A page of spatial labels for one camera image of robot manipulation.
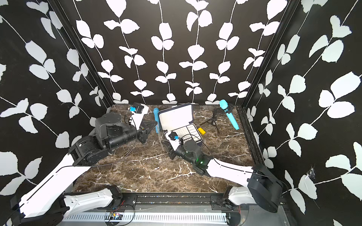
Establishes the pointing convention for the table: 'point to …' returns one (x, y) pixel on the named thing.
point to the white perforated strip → (148, 217)
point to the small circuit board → (115, 216)
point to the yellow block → (201, 130)
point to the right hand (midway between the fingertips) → (161, 140)
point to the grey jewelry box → (179, 119)
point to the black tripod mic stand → (212, 119)
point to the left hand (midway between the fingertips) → (156, 121)
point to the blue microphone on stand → (224, 104)
